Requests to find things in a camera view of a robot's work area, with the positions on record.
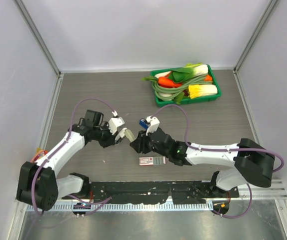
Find blue stapler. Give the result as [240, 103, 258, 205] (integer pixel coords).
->
[139, 118, 150, 130]

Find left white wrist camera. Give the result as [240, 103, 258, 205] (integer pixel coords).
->
[108, 110, 125, 135]

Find orange toy carrot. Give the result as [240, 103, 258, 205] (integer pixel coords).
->
[157, 76, 182, 88]

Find green plastic tray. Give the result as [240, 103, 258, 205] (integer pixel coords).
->
[144, 63, 222, 107]

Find white green toy bok choy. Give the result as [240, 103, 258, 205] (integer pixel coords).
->
[170, 63, 208, 83]

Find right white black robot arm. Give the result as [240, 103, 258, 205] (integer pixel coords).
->
[129, 128, 275, 198]

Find green toy long beans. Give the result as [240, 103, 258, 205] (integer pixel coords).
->
[151, 74, 213, 101]

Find white toy radish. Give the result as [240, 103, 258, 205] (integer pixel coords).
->
[154, 71, 172, 79]

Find red white staple box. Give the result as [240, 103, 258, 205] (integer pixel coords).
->
[139, 156, 167, 167]

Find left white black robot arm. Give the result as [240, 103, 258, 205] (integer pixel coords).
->
[16, 110, 125, 211]

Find white beige stapler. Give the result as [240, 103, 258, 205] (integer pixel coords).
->
[115, 127, 135, 144]

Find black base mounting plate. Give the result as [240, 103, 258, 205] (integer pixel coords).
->
[74, 180, 240, 205]

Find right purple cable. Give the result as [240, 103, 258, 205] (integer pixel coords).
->
[152, 104, 284, 219]

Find yellow white toy cabbage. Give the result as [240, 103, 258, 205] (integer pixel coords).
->
[188, 84, 218, 99]

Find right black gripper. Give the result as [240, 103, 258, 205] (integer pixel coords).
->
[130, 127, 170, 159]

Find colourful snack packet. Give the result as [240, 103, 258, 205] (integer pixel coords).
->
[30, 147, 48, 163]

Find purple cable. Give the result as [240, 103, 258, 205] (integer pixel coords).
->
[32, 98, 113, 216]
[152, 104, 284, 219]

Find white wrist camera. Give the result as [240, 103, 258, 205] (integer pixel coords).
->
[108, 110, 125, 135]
[145, 115, 160, 136]

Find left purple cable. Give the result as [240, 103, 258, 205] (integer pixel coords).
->
[32, 98, 113, 216]

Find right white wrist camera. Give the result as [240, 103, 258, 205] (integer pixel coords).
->
[145, 115, 160, 136]

